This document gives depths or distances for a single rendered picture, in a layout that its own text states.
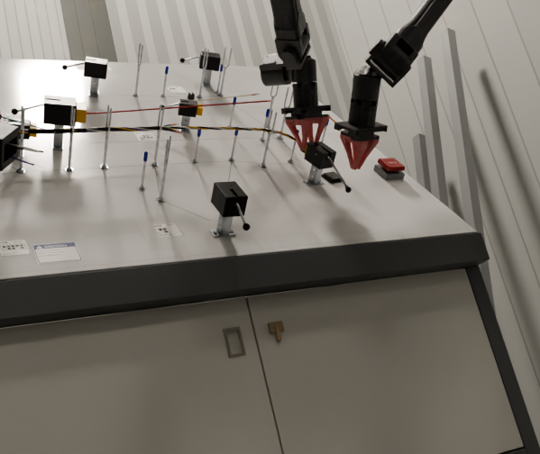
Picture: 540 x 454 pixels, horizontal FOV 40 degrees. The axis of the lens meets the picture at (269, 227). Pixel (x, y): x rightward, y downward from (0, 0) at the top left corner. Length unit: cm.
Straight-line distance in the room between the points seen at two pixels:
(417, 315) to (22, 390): 81
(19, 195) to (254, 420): 62
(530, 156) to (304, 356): 315
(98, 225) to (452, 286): 77
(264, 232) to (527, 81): 315
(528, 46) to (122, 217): 337
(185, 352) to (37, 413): 27
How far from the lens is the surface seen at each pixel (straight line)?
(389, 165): 187
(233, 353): 140
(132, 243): 140
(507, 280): 456
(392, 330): 157
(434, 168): 432
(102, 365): 132
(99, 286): 131
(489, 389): 169
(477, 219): 400
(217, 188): 143
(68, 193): 155
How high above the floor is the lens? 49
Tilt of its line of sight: 17 degrees up
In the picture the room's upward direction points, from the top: 14 degrees counter-clockwise
